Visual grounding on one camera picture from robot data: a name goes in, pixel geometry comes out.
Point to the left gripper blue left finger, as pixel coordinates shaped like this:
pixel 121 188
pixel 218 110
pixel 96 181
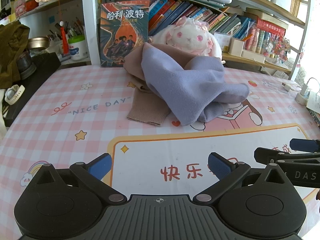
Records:
pixel 90 176

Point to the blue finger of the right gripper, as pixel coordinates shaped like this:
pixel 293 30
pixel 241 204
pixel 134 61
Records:
pixel 305 145

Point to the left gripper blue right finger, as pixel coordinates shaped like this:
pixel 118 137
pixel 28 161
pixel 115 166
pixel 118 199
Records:
pixel 230 175

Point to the purple and pink knit sweater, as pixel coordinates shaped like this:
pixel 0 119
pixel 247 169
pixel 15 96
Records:
pixel 169 80

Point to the white charger plug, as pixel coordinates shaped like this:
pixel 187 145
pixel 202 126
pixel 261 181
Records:
pixel 303 95

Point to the pink checkered cartoon table mat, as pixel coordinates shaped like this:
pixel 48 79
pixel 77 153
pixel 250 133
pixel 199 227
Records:
pixel 81 113

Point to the white smart watch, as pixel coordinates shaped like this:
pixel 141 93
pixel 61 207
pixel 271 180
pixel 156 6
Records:
pixel 13 94

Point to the white small storage box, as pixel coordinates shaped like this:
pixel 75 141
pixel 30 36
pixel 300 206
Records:
pixel 236 47

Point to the white green-lid jar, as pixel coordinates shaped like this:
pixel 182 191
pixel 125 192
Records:
pixel 78 47

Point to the red box on shelf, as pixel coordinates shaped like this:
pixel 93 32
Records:
pixel 270 27

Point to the red tassel ornament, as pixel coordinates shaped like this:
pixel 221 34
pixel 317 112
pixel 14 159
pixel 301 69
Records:
pixel 62 30

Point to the metal bowl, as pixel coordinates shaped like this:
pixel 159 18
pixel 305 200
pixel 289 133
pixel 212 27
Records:
pixel 39 43

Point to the white pink plush bunny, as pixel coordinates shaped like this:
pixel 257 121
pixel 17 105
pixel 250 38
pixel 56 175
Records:
pixel 190 36

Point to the white wooden bookshelf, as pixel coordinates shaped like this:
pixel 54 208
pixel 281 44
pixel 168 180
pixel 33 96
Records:
pixel 235 18

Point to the Harry Potter book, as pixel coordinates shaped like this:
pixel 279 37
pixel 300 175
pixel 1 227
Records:
pixel 123 27

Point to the olive brown jacket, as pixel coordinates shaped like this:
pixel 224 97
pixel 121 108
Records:
pixel 13 42

